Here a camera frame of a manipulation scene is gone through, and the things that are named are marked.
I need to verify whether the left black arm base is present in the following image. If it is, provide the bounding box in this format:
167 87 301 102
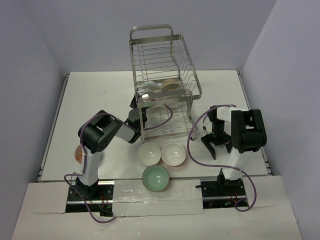
65 183 114 217

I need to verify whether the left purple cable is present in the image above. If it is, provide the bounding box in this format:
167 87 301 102
63 104 174 224

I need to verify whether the red patterned bowl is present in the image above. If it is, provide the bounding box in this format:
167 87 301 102
74 145 84 164

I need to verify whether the pale green bowl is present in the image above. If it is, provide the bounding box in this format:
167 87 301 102
142 165 170 192

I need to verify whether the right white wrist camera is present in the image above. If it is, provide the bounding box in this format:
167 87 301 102
202 124 208 131

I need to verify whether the white bowl beige outside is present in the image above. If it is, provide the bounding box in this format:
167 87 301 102
161 78 181 92

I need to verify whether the aluminium table edge rail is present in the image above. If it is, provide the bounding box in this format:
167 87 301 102
35 73 70 183

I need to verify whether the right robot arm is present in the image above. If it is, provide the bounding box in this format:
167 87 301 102
201 105 267 196

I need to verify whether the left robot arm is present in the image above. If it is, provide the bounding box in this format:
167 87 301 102
75 94 148 200

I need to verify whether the steel two-tier dish rack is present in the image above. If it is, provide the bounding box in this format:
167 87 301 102
129 24 202 142

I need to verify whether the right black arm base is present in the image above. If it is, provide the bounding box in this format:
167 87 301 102
195 174 249 209

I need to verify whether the white bowl pink rim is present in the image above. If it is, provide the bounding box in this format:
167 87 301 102
161 143 186 167

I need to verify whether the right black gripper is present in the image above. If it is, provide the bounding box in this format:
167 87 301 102
201 121 233 159

